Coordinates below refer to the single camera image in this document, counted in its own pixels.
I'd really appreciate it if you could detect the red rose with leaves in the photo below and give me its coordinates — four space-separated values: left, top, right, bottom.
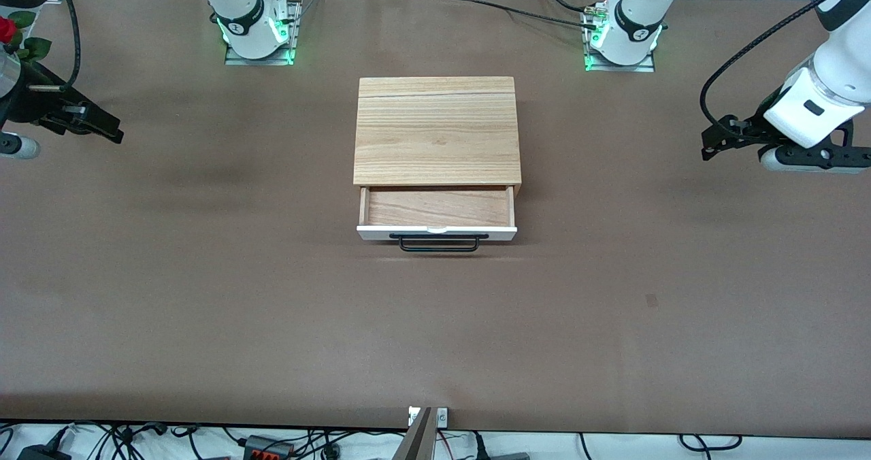
0 11 53 63

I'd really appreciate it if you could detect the white metal bracket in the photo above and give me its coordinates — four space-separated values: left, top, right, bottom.
408 407 449 428

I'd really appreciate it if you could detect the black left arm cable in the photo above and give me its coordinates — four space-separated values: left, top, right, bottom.
701 0 871 134

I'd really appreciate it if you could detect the black cable on table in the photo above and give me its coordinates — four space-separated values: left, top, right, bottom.
435 0 599 31

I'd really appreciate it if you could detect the black adapter with orange clips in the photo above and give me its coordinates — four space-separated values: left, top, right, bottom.
244 435 295 460

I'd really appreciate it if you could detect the light wooden drawer cabinet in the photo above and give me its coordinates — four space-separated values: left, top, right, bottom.
352 76 523 199

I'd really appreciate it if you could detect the black ribbed right arm cable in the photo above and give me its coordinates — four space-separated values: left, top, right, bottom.
27 0 81 93

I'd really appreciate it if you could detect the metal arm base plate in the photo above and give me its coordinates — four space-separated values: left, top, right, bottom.
584 3 658 73
225 0 302 66

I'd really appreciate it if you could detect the black plug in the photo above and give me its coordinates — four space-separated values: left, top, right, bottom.
470 433 531 460

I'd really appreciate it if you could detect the black power adapter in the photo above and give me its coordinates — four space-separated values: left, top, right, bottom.
17 444 73 460

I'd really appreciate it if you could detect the looped black floor cable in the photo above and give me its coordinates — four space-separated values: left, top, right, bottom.
677 434 744 454

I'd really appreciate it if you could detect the white-front wooden drawer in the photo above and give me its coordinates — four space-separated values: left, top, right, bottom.
357 186 518 253

